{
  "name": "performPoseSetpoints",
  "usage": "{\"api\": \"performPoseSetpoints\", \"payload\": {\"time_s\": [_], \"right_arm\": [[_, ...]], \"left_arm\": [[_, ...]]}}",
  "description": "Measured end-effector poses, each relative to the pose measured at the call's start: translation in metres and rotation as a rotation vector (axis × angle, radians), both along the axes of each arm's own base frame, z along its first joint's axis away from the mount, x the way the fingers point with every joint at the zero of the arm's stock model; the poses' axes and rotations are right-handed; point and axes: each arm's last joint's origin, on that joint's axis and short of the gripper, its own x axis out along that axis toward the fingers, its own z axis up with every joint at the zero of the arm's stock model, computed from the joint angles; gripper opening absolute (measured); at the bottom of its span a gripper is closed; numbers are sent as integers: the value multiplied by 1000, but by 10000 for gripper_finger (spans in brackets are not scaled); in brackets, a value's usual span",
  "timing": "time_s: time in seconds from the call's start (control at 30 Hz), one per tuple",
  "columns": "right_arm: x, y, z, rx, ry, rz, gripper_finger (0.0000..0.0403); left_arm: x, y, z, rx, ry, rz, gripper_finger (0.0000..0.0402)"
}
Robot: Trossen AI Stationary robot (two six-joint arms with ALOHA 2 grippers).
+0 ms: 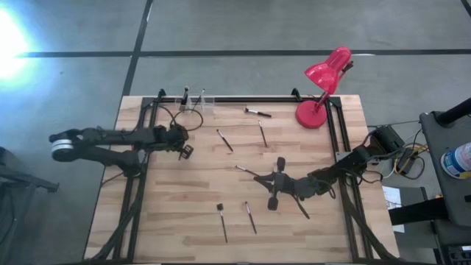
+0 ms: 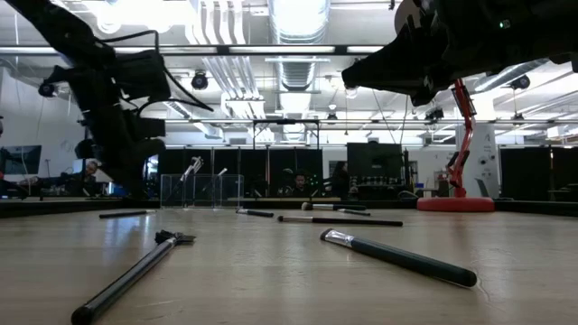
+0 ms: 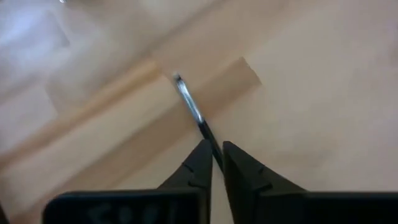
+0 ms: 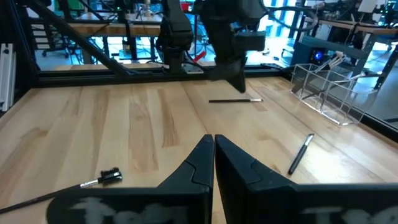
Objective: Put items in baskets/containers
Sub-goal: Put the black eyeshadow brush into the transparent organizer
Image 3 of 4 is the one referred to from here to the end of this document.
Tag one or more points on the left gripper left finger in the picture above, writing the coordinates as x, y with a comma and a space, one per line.
199, 168

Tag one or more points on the long-ferrule thin makeup brush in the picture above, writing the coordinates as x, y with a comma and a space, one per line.
188, 96

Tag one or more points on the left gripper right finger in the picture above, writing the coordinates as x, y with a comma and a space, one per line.
245, 177

